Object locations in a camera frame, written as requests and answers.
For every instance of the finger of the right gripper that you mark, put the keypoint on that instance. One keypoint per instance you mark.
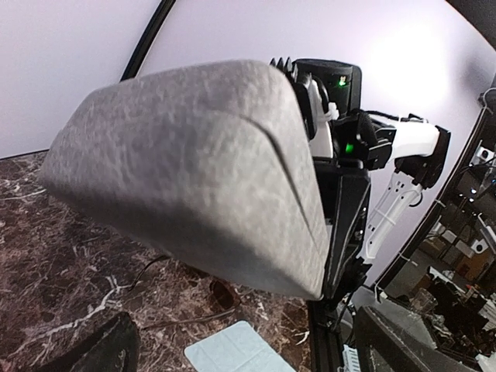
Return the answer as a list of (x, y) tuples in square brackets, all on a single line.
[(344, 189)]

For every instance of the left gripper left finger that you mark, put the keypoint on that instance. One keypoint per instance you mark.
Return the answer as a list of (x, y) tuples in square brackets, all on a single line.
[(112, 347)]

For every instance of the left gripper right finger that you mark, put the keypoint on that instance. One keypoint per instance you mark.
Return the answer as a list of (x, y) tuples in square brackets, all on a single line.
[(383, 345)]

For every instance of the blue cleaning cloth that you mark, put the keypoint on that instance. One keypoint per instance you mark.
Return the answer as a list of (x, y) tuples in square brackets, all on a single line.
[(237, 348)]

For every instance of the light grey glasses case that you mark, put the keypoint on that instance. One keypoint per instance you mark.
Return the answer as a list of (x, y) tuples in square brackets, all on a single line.
[(209, 164)]

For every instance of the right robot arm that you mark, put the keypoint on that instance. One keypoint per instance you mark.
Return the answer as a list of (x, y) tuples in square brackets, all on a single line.
[(370, 166)]

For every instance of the right brown sunglasses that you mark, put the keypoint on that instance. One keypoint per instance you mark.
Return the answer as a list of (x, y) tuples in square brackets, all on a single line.
[(167, 294)]

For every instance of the black front rail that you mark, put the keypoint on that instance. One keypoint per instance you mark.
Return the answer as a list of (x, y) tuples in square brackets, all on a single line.
[(328, 350)]

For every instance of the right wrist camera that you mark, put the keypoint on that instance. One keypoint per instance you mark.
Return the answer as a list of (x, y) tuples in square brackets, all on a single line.
[(296, 76)]

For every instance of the left black frame post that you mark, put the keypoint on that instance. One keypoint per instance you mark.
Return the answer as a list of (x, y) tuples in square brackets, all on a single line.
[(146, 40)]

